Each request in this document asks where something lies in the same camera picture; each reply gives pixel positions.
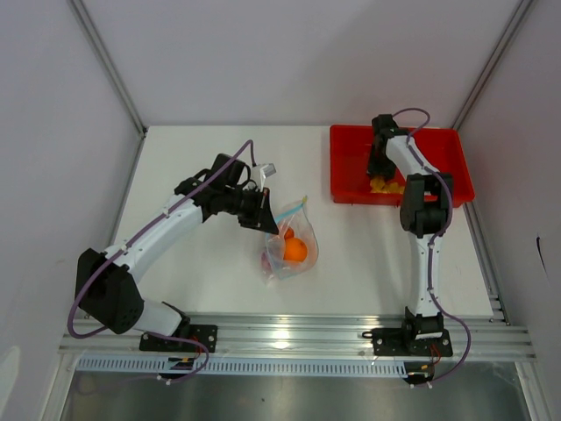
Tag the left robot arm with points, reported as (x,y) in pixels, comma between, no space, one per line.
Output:
(106,284)

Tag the red plastic tray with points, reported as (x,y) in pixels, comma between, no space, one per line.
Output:
(350,147)

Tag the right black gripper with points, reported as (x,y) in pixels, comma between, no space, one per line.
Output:
(383,171)

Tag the purple onion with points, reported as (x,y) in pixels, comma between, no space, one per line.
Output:
(266,264)

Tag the small orange pumpkin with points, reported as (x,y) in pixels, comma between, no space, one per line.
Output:
(289,234)

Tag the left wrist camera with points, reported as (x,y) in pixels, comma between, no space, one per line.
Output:
(260,173)

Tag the clear zip top bag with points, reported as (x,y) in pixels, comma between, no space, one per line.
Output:
(295,216)

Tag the aluminium rail frame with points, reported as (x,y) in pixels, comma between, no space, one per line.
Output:
(340,338)

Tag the white slotted cable duct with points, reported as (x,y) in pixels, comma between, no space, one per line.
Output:
(248,366)

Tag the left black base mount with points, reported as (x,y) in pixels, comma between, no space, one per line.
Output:
(206,335)

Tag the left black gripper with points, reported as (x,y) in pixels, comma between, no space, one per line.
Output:
(261,217)

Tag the orange fruit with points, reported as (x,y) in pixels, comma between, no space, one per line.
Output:
(295,250)

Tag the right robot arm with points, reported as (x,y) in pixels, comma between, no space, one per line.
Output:
(425,215)

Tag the yellow food pieces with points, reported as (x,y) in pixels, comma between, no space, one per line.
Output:
(379,185)

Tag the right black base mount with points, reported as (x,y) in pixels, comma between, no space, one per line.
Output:
(393,342)

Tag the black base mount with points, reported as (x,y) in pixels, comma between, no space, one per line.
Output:
(393,342)
(206,335)

